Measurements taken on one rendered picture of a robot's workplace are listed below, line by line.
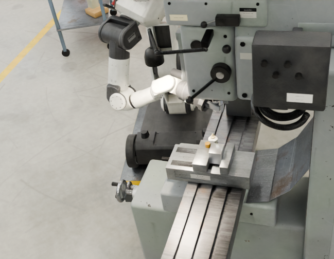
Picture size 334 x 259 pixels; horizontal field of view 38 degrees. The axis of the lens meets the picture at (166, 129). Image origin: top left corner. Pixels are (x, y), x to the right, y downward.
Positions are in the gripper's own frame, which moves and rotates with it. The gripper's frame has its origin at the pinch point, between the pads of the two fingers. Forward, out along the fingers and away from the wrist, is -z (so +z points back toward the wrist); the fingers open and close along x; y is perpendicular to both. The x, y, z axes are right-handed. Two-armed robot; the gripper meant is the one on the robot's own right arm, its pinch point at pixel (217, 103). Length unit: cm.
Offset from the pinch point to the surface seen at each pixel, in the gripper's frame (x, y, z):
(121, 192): -24, 60, 48
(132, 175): 2, 83, 71
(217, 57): -7.3, -27.5, -7.9
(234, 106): 27.1, 25.1, 12.8
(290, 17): 2, -43, -30
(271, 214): -6, 42, -28
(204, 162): -14.2, 19.8, -2.2
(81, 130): 38, 123, 176
